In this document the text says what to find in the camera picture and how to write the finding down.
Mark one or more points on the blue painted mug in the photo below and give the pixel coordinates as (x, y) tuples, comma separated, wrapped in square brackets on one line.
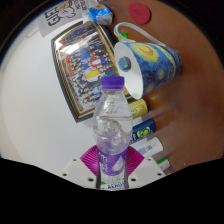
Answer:
[(153, 66)]

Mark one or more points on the brown bottle with yellow label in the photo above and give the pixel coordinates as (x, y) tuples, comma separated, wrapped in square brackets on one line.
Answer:
[(139, 109)]

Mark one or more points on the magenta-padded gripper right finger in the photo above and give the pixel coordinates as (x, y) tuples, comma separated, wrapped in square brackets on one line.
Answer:
[(145, 170)]

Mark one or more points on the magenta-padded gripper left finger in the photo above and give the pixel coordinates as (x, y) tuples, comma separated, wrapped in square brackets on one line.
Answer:
[(81, 170)]

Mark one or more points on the blue tissue pack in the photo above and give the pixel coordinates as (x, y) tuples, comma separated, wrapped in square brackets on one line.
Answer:
[(100, 15)]

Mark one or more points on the dark blue pump bottle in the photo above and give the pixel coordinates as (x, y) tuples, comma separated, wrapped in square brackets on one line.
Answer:
[(143, 130)]

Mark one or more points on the flat round red coaster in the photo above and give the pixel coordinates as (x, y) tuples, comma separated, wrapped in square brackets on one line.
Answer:
[(139, 13)]

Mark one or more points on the clear purple-capped water bottle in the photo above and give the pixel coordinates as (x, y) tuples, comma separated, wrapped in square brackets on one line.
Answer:
[(112, 133)]

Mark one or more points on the white bottle with blue cap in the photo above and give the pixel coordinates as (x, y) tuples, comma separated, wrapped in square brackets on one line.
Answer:
[(150, 147)]

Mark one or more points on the framed group photo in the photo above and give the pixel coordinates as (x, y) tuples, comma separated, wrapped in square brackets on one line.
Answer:
[(83, 66)]

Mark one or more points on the white printed paper gift bag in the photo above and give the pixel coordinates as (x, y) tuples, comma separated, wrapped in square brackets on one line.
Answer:
[(60, 15)]

